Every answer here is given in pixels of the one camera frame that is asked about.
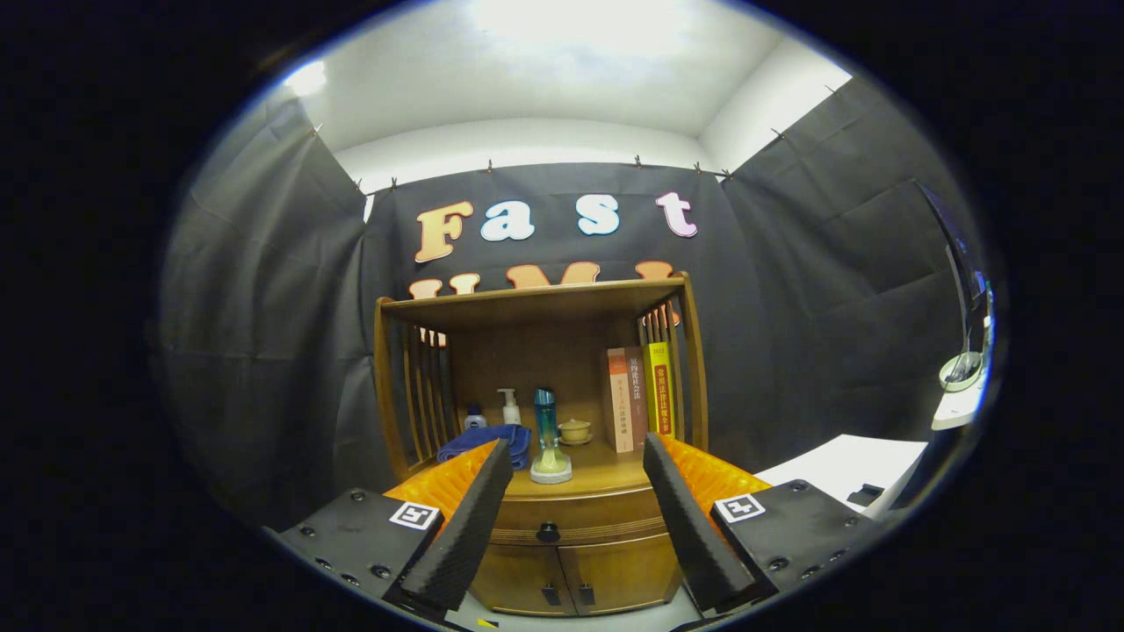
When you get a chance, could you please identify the wooden countertop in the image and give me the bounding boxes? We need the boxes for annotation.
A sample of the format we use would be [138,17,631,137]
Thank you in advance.
[400,434,658,499]

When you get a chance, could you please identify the beige orange book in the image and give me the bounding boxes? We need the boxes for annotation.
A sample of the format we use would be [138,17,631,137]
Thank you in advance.
[606,348,635,454]

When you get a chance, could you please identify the wooden cabinet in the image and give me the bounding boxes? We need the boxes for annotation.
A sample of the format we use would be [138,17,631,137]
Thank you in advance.
[373,272,710,617]

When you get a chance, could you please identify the brown book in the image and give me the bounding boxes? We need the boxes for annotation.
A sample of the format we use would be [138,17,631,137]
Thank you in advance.
[625,347,651,450]

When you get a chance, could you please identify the tall blue bottle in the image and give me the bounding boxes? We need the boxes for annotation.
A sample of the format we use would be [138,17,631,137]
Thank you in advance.
[533,388,560,450]

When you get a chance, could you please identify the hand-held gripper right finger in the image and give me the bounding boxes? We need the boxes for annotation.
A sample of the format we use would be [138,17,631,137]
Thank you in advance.
[642,431,883,615]

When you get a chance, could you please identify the blue folded towel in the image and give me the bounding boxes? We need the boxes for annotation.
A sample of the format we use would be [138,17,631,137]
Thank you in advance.
[436,425,532,471]

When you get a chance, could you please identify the yellow book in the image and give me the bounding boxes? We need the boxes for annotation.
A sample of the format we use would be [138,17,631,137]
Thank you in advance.
[644,341,677,440]

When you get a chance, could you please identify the white desk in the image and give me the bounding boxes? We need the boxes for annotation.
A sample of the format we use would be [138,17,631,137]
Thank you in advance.
[753,434,930,514]

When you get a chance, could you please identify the pale yellow white-based brush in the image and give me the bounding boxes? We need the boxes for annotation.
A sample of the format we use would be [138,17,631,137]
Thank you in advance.
[530,443,573,485]

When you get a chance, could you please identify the black backdrop cloth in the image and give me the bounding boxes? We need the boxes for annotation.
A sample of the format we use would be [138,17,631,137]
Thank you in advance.
[156,75,989,528]

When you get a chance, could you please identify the wooden cabinet door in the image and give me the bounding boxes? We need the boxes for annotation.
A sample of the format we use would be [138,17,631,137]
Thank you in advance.
[470,544,576,617]
[558,534,684,615]

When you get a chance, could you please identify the white side shelf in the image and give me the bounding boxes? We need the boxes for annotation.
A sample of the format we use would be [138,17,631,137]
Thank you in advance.
[931,386,986,431]

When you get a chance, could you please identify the desk lamp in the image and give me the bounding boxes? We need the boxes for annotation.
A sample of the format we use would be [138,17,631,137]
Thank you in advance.
[913,180,993,392]

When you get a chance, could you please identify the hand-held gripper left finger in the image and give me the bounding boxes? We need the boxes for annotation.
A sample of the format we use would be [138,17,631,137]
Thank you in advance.
[279,437,515,622]

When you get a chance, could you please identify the wooden drawer with black knob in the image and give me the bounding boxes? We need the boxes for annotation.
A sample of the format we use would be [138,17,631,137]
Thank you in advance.
[492,485,675,547]

